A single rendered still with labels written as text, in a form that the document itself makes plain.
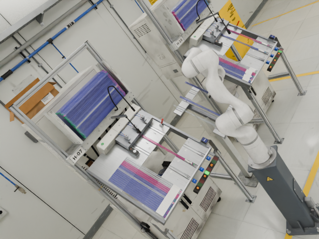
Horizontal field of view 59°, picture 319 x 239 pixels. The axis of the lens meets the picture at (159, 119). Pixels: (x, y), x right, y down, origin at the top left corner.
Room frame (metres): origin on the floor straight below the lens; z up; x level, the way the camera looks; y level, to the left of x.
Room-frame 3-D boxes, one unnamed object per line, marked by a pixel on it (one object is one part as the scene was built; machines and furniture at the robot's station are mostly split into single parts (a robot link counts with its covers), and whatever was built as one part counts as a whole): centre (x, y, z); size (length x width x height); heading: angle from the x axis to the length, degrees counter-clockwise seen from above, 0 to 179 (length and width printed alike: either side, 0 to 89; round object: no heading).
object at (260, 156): (1.45, -0.36, 0.79); 0.19 x 0.19 x 0.18
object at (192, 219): (2.27, 0.44, 0.31); 0.70 x 0.65 x 0.62; 120
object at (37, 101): (2.40, 0.57, 1.82); 0.68 x 0.30 x 0.20; 120
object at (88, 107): (2.20, 0.33, 1.52); 0.51 x 0.13 x 0.27; 120
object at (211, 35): (2.84, -0.93, 0.65); 1.01 x 0.73 x 1.29; 30
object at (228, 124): (1.46, -0.33, 1.00); 0.19 x 0.12 x 0.24; 73
